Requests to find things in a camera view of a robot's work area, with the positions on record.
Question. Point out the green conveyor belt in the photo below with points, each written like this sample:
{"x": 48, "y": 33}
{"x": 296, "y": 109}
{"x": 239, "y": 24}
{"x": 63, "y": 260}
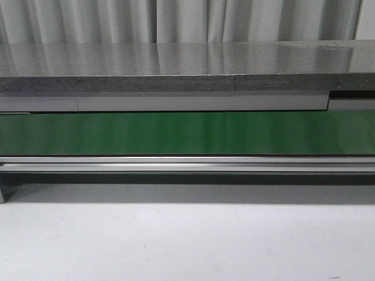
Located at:
{"x": 189, "y": 133}

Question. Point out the dark granite counter slab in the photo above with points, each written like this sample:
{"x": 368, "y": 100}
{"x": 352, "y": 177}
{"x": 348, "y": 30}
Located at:
{"x": 183, "y": 67}

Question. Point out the grey rear guard panel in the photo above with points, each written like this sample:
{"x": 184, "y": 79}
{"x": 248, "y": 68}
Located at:
{"x": 264, "y": 100}

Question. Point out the grey pleated curtain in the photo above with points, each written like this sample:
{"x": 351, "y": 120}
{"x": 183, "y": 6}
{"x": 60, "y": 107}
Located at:
{"x": 184, "y": 21}

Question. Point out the aluminium conveyor frame rail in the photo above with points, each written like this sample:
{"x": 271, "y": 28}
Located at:
{"x": 341, "y": 180}

